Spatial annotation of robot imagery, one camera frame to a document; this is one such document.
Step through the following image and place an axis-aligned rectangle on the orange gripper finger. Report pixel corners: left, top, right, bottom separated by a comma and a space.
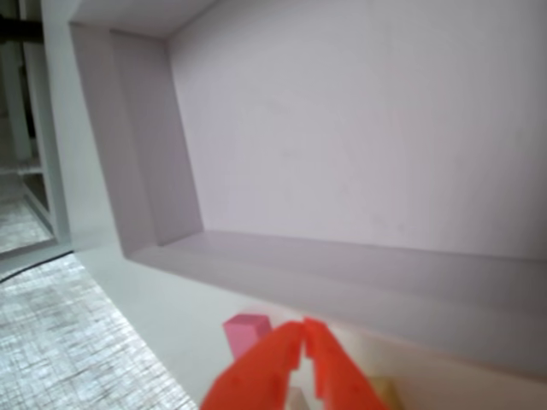
199, 319, 306, 410
303, 317, 391, 410

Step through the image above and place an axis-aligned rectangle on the yellow foam cuboid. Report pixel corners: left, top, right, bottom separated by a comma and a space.
370, 375, 406, 410

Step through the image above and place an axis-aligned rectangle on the pink foam cuboid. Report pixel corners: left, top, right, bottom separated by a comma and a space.
222, 313, 274, 360

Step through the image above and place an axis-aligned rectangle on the beige foam cuboid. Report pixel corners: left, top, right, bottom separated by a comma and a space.
287, 385, 312, 410

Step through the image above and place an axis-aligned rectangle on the white shallow cardboard bin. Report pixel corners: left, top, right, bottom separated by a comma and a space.
63, 0, 547, 381

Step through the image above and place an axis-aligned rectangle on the grey woven carpet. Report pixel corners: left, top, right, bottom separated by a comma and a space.
0, 161, 207, 410

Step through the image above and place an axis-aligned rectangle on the thin black floor cable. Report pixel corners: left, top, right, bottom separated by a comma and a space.
0, 250, 72, 284

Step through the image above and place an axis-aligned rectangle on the white furniture frame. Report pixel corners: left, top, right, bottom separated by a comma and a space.
0, 0, 73, 253

